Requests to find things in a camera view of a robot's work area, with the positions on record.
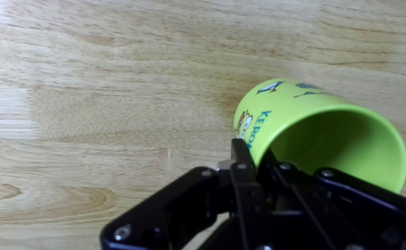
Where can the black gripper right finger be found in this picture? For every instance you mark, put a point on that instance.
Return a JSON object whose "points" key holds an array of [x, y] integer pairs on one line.
{"points": [[343, 213]]}

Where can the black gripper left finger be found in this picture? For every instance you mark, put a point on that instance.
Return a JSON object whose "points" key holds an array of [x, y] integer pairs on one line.
{"points": [[204, 203]]}

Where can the yellow-green printed mug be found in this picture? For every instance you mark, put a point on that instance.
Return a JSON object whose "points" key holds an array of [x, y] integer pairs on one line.
{"points": [[281, 115]]}

